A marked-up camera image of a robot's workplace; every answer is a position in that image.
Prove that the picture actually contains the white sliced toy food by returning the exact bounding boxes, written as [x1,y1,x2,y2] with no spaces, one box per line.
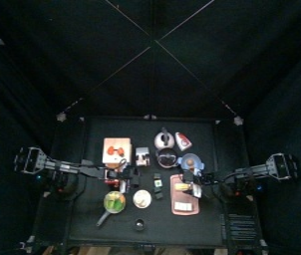
[173,202,193,212]

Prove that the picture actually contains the red and white packet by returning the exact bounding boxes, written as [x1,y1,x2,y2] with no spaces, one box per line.
[174,131,193,152]

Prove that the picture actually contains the small white box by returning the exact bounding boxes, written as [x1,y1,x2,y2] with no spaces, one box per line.
[136,146,152,167]

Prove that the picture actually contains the green toy vegetables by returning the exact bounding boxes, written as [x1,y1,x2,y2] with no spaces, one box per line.
[106,192,128,212]

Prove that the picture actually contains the blue toy bowl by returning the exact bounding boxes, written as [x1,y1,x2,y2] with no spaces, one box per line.
[177,152,207,175]

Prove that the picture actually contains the white box with red print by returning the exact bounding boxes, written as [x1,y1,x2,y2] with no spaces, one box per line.
[102,136,134,169]

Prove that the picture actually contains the orange toy on cabinet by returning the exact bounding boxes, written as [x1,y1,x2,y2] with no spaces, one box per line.
[108,145,128,157]

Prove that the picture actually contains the cream round plate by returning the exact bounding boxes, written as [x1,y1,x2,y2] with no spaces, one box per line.
[133,189,153,209]

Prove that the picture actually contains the black round knob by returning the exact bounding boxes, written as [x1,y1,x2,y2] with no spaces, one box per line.
[134,218,148,232]

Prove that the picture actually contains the black toy pot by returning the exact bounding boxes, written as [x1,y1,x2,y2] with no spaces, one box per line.
[154,147,180,169]

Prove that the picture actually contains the grey frying pan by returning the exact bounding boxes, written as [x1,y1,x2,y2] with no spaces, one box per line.
[96,190,129,228]

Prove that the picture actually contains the black printed label panel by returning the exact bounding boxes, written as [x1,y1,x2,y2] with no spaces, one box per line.
[228,213,257,245]

